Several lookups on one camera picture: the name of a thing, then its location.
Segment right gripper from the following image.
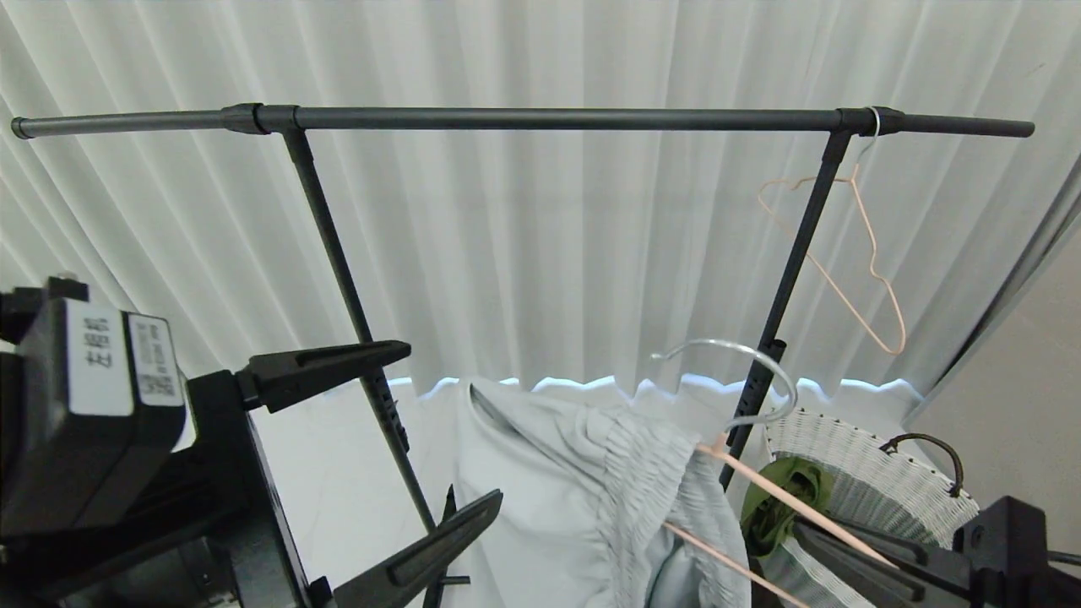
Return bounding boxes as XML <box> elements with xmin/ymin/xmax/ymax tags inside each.
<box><xmin>792</xmin><ymin>497</ymin><xmax>1081</xmax><ymax>608</ymax></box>

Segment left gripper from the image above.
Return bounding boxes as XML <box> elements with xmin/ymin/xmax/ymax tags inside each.
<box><xmin>0</xmin><ymin>339</ymin><xmax>505</xmax><ymax>608</ymax></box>

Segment pink clothes hanger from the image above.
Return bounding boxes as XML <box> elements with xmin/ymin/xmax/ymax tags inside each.
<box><xmin>650</xmin><ymin>338</ymin><xmax>898</xmax><ymax>608</ymax></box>
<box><xmin>758</xmin><ymin>108</ymin><xmax>907</xmax><ymax>356</ymax></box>

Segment pale grey shorts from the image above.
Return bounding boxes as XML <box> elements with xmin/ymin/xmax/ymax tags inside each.
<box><xmin>456</xmin><ymin>377</ymin><xmax>752</xmax><ymax>608</ymax></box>

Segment white laundry basket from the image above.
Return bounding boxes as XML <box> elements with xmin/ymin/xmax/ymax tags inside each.
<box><xmin>752</xmin><ymin>408</ymin><xmax>981</xmax><ymax>608</ymax></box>

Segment black clothes rack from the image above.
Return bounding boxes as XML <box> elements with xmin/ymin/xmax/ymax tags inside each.
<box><xmin>10</xmin><ymin>103</ymin><xmax>1035</xmax><ymax>608</ymax></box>

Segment green garment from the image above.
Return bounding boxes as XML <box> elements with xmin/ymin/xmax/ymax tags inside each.
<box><xmin>741</xmin><ymin>456</ymin><xmax>837</xmax><ymax>558</ymax></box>

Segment white curtain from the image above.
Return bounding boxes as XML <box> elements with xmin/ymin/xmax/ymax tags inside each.
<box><xmin>0</xmin><ymin>0</ymin><xmax>1081</xmax><ymax>398</ymax></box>

